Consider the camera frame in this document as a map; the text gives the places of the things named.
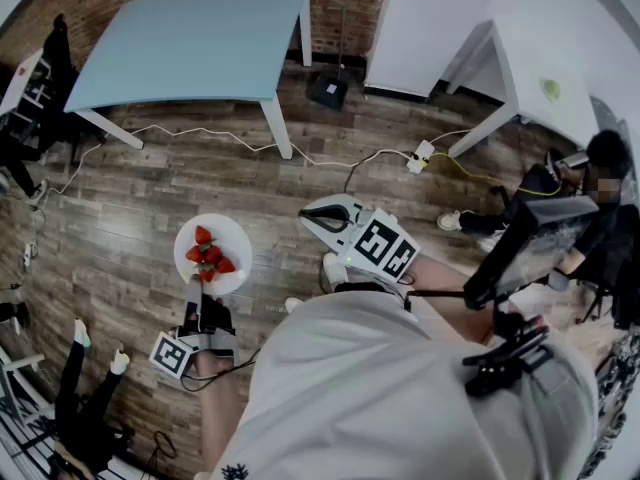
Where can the white side table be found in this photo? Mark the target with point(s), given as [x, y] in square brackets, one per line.
[540, 33]

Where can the small white table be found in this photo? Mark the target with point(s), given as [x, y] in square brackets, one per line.
[20, 85]

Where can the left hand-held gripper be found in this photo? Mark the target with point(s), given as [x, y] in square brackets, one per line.
[172, 355]

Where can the white round plate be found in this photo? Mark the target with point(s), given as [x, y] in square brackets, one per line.
[230, 233]

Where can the person's white shoe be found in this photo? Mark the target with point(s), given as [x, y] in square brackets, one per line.
[292, 304]
[449, 220]
[332, 268]

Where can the black white patterned fabric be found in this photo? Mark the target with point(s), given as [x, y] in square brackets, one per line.
[617, 398]

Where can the person's left forearm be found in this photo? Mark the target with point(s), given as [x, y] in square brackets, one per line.
[217, 418]

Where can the white metal rack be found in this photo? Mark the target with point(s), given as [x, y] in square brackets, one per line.
[37, 93]

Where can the white chair frame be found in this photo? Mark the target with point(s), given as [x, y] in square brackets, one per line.
[20, 363]

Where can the person's white shirt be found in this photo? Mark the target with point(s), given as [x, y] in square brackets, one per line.
[375, 393]

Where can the black box with white label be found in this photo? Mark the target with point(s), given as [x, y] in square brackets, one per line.
[322, 95]

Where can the black worn rig panel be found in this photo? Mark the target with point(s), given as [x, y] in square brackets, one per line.
[520, 233]

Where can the person's right forearm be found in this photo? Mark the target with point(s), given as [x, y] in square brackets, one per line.
[440, 278]

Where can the person's black trousers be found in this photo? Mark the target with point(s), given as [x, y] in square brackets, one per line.
[360, 287]

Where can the small white power strip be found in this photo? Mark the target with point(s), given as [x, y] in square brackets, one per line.
[29, 254]

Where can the green round object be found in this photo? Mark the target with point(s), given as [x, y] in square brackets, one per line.
[552, 88]

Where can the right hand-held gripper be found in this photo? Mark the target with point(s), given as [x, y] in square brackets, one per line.
[385, 245]

